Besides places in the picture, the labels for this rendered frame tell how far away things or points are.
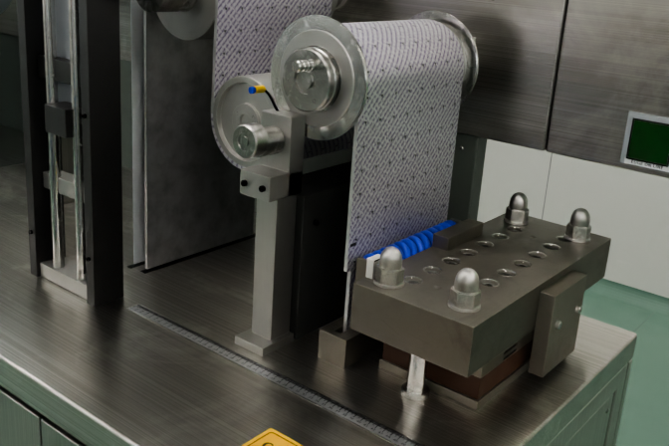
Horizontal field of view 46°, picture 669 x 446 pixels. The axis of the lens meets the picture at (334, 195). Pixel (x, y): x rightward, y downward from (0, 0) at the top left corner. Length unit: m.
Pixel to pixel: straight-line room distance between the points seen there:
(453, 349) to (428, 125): 0.32
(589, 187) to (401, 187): 2.71
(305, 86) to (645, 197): 2.81
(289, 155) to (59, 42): 0.39
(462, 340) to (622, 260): 2.89
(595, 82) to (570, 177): 2.61
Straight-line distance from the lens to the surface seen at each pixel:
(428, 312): 0.88
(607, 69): 1.13
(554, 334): 1.03
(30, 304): 1.19
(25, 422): 1.13
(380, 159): 0.98
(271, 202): 0.98
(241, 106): 1.05
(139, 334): 1.09
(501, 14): 1.19
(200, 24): 1.11
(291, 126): 0.95
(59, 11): 1.17
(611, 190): 3.68
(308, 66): 0.92
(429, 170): 1.09
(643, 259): 3.71
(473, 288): 0.88
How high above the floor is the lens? 1.40
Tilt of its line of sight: 17 degrees down
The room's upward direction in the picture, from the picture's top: 4 degrees clockwise
